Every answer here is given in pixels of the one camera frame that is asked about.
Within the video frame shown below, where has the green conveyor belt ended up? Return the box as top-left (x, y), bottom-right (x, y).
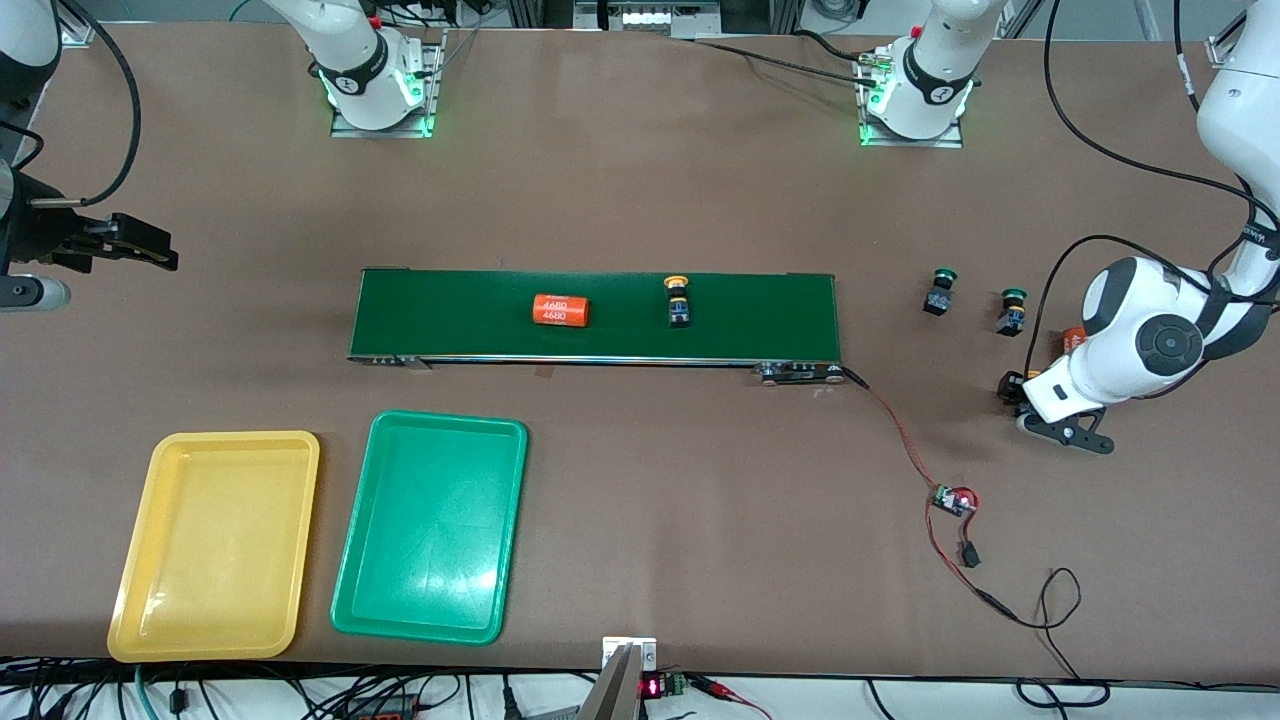
top-left (347, 267), bottom-right (846, 387)

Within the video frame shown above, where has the yellow plastic tray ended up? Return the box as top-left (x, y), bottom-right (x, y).
top-left (107, 431), bottom-right (321, 663)

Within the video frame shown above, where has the green plastic tray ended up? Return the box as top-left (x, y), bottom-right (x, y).
top-left (330, 410), bottom-right (529, 646)

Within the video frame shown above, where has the red clip lead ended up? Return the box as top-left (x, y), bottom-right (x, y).
top-left (690, 676), bottom-right (776, 720)

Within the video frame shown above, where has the red conveyor power cable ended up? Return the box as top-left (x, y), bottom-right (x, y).
top-left (845, 368), bottom-right (1021, 623)

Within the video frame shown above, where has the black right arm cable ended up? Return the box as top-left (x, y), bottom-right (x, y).
top-left (30, 0), bottom-right (143, 209)

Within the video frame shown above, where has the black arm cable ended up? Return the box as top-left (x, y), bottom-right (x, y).
top-left (30, 0), bottom-right (143, 209)
top-left (1025, 0), bottom-right (1280, 376)

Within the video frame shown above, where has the thin black looped cable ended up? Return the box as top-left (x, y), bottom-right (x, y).
top-left (975, 568), bottom-right (1113, 709)

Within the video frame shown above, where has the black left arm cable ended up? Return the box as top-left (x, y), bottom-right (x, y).
top-left (1025, 0), bottom-right (1280, 376)

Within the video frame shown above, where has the black cable on tabletop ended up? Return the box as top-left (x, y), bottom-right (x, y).
top-left (690, 28), bottom-right (881, 86)

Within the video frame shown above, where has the tangled black cable bundle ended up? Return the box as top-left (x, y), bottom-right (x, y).
top-left (0, 655), bottom-right (601, 720)

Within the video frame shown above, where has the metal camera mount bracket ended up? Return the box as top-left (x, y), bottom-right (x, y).
top-left (578, 636), bottom-right (661, 720)

